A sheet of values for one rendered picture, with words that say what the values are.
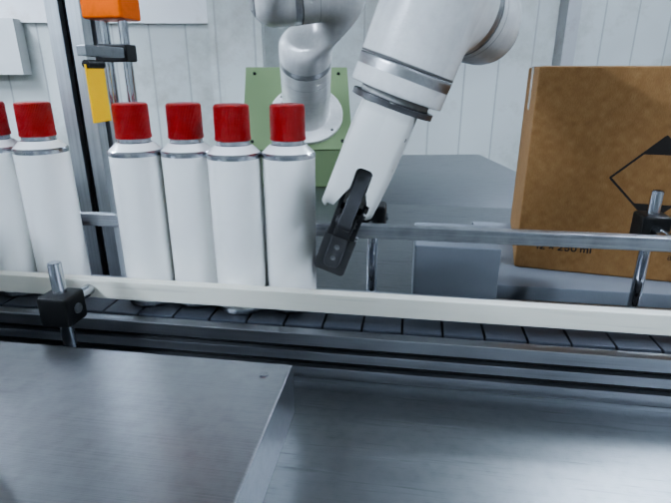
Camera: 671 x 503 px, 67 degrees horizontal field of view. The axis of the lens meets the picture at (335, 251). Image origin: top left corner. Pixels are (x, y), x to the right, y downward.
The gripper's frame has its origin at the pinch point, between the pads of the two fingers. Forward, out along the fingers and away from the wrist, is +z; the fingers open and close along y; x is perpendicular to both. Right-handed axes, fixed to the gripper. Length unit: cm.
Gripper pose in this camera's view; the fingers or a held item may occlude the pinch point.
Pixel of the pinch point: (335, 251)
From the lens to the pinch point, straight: 50.3
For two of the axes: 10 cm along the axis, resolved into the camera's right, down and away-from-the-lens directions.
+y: -1.4, 3.3, -9.3
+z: -3.4, 8.7, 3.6
